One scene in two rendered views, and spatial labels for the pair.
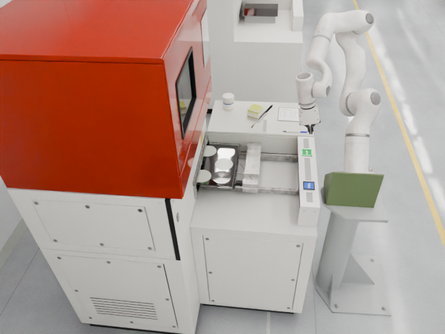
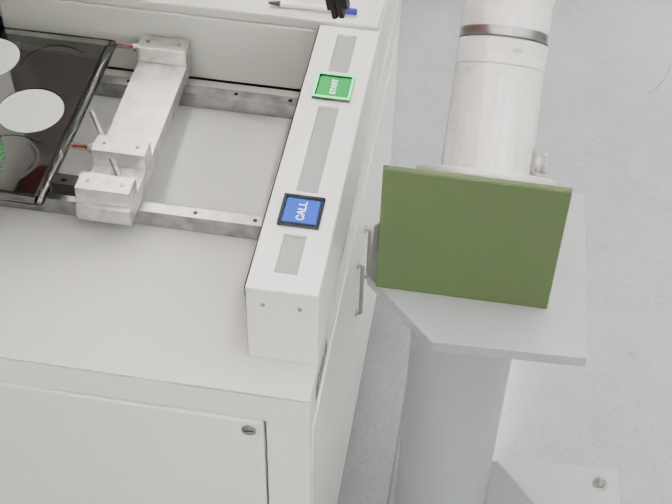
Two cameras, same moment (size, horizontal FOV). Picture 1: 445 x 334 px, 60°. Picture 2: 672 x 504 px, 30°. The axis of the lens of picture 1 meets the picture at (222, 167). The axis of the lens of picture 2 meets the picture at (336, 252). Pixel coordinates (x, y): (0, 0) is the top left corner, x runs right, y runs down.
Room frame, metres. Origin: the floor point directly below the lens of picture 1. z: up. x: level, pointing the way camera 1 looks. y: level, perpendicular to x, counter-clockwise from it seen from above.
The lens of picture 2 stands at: (0.21, -0.46, 2.14)
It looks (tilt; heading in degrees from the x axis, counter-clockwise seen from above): 47 degrees down; 0
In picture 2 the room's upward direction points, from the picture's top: 2 degrees clockwise
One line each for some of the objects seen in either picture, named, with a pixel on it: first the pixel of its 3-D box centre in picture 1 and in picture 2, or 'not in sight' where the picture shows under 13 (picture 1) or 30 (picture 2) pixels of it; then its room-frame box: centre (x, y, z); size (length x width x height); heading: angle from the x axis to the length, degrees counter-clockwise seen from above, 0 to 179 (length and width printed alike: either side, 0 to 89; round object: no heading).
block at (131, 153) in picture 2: (251, 173); (121, 151); (1.56, -0.16, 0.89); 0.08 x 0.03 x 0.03; 81
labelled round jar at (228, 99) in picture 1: (228, 102); not in sight; (2.10, -0.06, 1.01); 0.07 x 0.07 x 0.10
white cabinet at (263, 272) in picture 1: (257, 215); (190, 301); (1.69, -0.21, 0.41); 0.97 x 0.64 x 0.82; 171
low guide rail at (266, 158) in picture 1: (251, 156); (156, 91); (1.77, -0.18, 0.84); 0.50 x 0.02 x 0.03; 81
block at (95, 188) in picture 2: (250, 183); (106, 189); (1.48, -0.14, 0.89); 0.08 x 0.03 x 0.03; 81
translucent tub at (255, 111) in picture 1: (255, 112); not in sight; (2.00, -0.22, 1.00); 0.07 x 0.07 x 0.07; 58
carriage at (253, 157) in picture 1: (252, 167); (138, 132); (1.63, -0.17, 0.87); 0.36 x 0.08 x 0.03; 171
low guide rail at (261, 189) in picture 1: (248, 189); (108, 208); (1.50, -0.14, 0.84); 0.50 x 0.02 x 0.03; 81
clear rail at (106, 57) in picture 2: (237, 165); (78, 117); (1.63, -0.08, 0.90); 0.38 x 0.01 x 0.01; 171
